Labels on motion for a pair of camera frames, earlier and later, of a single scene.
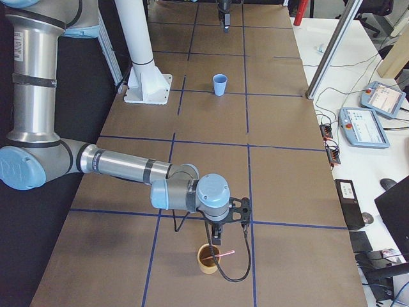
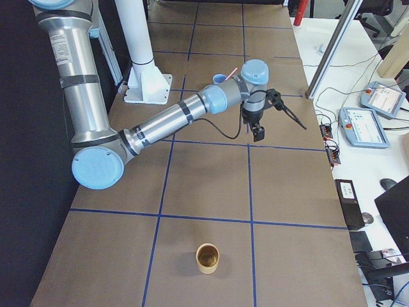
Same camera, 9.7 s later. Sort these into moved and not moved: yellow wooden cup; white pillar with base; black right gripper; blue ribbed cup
Moved: black right gripper
Not moved: white pillar with base; yellow wooden cup; blue ribbed cup
